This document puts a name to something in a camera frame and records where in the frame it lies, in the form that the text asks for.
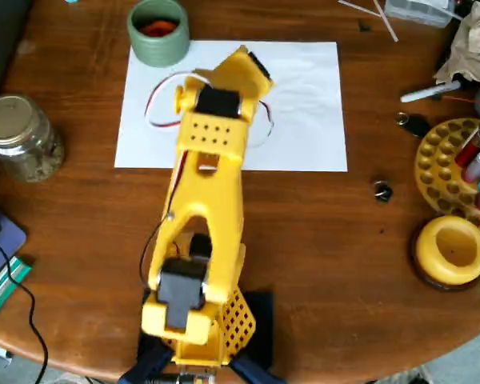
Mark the green striped book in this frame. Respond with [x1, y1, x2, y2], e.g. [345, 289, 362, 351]
[0, 255, 34, 322]

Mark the black key fob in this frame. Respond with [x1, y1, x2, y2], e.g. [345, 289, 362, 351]
[404, 114, 432, 139]

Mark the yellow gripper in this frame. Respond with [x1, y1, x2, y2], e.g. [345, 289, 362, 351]
[191, 45, 276, 102]

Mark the thin white stick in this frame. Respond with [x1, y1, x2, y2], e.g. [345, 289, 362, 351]
[374, 0, 399, 42]
[338, 0, 385, 18]

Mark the orange plastic object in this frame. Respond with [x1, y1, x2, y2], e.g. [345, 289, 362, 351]
[138, 19, 177, 38]

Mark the silver pink lighter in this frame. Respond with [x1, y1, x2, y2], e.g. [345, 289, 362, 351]
[463, 150, 480, 182]

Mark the green ribbed cup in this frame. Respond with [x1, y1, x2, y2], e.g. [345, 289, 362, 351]
[126, 0, 192, 68]

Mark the red white servo cable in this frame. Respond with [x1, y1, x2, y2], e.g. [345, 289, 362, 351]
[247, 100, 276, 148]
[144, 71, 209, 130]

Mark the black power cable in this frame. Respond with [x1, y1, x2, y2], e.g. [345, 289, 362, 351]
[0, 235, 50, 384]

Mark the blue clamp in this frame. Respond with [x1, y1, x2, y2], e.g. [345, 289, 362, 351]
[228, 354, 286, 384]
[118, 339, 174, 384]

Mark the thin red wire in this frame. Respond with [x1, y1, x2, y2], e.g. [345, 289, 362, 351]
[442, 94, 480, 106]

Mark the white marker pen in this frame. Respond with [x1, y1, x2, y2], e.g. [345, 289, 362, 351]
[399, 79, 463, 104]

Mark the dark grey furniture panel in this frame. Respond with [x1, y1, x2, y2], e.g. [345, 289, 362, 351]
[0, 0, 34, 106]

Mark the white paper sheet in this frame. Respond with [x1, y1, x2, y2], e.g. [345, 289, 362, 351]
[114, 38, 350, 174]

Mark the purple notebook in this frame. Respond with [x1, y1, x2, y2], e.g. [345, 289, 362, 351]
[0, 215, 28, 283]

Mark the crumpled brown paper bag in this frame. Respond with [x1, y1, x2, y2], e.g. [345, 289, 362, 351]
[434, 1, 480, 91]

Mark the glass jar with gold lid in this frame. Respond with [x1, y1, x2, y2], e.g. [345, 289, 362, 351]
[0, 94, 65, 184]

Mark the clear plastic box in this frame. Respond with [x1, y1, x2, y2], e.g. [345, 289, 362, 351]
[385, 0, 456, 28]

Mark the yellow round holder tray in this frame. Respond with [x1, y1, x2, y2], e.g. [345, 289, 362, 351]
[414, 118, 480, 233]

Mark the yellow round bowl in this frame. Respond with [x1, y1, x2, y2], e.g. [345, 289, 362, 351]
[415, 215, 480, 286]

